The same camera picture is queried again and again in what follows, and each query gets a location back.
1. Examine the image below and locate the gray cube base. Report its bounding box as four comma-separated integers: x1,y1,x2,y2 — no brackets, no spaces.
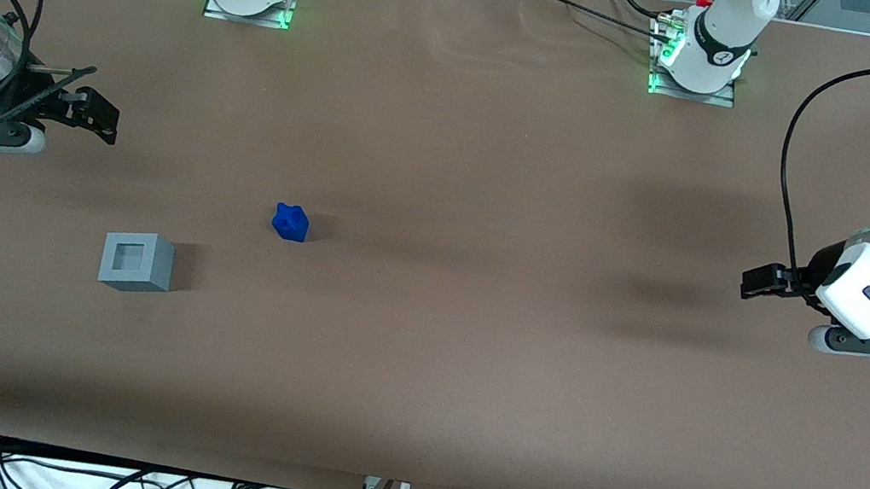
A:
96,225,179,300

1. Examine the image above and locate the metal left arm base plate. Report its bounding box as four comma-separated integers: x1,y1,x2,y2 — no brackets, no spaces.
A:
642,14,749,110

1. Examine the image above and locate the brown table mat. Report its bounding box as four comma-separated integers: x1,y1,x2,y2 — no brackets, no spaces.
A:
0,0,870,489

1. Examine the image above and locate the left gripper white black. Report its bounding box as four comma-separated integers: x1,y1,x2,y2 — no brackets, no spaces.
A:
736,225,870,342

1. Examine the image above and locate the blue plastic part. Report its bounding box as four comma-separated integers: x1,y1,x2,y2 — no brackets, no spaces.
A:
270,201,313,245

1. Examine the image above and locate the black cable across mat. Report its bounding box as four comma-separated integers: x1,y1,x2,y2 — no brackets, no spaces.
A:
510,0,685,47

